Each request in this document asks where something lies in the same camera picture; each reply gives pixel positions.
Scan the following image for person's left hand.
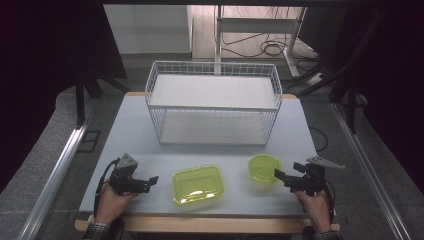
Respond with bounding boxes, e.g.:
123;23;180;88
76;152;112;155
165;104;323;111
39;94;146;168
94;181;140;226

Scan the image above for green rectangular plastic tray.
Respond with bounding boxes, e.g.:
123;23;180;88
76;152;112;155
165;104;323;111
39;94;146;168
172;164;227;206

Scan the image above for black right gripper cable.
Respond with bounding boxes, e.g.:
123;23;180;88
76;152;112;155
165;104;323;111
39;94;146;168
323;179;336;225

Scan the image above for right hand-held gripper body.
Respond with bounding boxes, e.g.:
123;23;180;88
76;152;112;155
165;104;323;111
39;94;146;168
289;155;346;198

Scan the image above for thin black floor cable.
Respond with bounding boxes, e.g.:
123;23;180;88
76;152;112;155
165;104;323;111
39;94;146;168
308;126;330;153

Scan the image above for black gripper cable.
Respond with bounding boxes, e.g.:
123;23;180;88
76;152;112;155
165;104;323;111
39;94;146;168
323;179;336;225
92;158;121;219

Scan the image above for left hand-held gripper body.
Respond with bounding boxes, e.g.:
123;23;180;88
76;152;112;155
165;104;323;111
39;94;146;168
109;152;151;195

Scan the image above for person's right hand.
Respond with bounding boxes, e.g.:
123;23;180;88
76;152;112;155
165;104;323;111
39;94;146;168
294;189;335;234

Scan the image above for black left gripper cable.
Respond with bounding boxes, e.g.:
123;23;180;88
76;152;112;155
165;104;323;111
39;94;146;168
92;158;121;219

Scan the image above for white cabinet panel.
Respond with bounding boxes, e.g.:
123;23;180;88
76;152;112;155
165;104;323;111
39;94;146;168
102;3;194;55

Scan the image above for black metal stand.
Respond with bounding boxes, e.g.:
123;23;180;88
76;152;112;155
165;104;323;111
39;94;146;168
283;63;369;135
73;65;132;130

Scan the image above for aluminium rail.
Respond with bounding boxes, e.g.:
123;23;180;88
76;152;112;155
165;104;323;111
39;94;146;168
329;99;414;240
15;118;90;240

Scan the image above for black cables on floor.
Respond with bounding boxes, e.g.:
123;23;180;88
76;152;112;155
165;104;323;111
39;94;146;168
221;32;319;62

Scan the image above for white metal desk frame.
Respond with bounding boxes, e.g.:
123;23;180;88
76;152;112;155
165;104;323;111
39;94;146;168
214;4;310;79

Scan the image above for green round plastic bowl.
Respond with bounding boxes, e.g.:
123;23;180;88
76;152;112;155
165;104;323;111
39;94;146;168
248;153;283;184

